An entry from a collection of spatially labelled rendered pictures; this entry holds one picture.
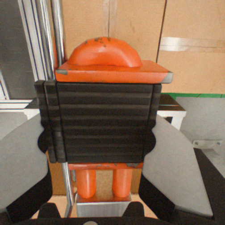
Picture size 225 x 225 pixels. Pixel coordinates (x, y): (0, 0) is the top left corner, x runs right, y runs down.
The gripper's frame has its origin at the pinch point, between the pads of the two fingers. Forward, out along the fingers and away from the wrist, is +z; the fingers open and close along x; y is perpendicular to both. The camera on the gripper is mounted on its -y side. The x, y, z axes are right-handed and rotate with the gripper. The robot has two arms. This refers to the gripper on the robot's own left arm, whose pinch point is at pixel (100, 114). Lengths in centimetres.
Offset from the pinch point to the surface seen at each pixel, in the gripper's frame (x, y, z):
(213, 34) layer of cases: 42, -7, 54
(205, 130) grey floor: 97, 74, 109
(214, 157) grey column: 103, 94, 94
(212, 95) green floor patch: 92, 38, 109
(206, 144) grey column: 102, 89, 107
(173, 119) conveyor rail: 32, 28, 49
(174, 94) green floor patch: 59, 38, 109
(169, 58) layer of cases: 27, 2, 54
